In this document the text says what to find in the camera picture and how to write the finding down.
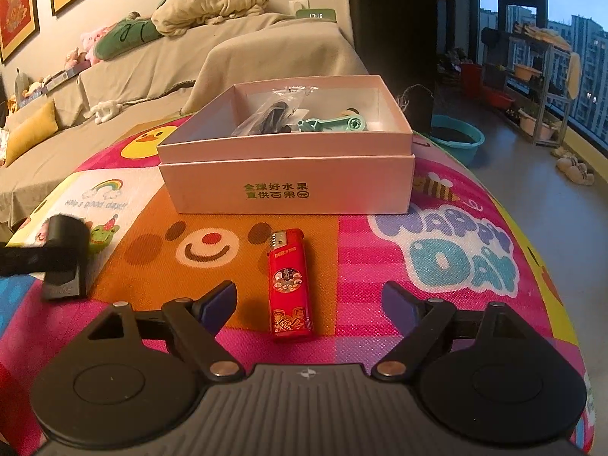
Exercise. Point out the colourful cartoon play mat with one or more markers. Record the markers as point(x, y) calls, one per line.
point(456, 242)

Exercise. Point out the pink plush toy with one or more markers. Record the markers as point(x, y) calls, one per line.
point(86, 52)

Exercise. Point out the pink cardboard box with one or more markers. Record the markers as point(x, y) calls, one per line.
point(208, 169)

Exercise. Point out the green plush toy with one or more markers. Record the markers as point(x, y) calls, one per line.
point(124, 36)

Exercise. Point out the clear plastic bag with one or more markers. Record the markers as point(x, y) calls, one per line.
point(273, 115)

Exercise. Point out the yellow cushion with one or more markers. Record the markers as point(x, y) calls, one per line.
point(37, 128)

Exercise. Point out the beige crumpled pillow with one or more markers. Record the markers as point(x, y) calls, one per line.
point(175, 17)

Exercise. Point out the red lighter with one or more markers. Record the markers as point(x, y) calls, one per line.
point(289, 295)

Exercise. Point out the white plush toy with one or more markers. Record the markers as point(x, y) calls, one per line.
point(104, 111)

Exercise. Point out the teal plastic toy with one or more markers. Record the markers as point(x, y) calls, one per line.
point(353, 123)

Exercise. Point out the white wall socket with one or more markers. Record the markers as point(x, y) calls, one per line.
point(296, 5)

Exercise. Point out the red bucket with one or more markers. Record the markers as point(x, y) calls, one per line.
point(471, 81)

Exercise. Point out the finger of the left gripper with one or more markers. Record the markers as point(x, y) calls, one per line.
point(15, 260)

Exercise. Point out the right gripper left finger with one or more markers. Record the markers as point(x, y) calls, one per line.
point(194, 326)

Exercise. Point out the green digital clock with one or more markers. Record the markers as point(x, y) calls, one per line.
point(325, 14)

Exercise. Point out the metal storage rack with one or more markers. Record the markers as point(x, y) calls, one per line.
point(530, 66)

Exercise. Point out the beige slippers pair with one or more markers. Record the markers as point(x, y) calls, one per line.
point(574, 169)

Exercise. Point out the teal plastic basin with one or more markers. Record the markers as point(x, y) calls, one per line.
point(460, 139)

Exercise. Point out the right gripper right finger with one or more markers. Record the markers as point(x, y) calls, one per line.
point(424, 327)

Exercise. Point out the beige covered sofa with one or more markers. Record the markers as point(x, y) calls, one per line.
point(168, 75)

